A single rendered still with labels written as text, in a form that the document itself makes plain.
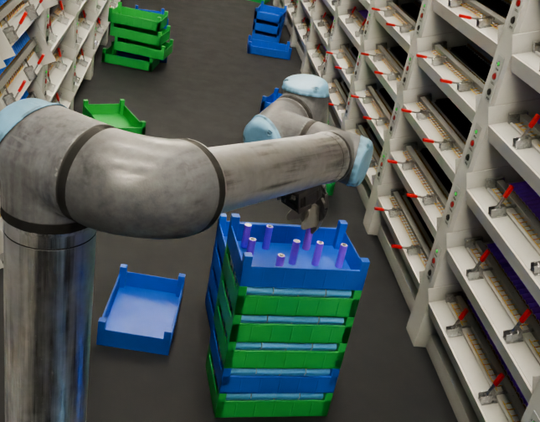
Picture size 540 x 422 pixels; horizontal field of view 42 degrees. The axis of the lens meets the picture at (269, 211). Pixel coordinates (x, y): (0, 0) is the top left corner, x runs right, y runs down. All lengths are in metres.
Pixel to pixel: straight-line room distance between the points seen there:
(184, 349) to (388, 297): 0.78
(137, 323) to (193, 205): 1.36
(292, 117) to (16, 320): 0.62
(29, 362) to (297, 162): 0.45
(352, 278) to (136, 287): 0.83
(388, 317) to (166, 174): 1.69
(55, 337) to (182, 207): 0.26
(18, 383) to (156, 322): 1.17
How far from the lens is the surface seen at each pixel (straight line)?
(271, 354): 1.76
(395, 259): 2.63
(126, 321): 2.13
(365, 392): 2.06
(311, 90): 1.37
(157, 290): 2.27
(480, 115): 2.03
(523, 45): 1.94
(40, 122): 0.83
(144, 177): 0.76
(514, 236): 1.83
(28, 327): 0.94
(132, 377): 1.95
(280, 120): 1.30
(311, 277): 1.65
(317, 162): 1.10
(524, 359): 1.75
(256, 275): 1.62
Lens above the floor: 1.29
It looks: 27 degrees down
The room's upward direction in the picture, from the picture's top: 11 degrees clockwise
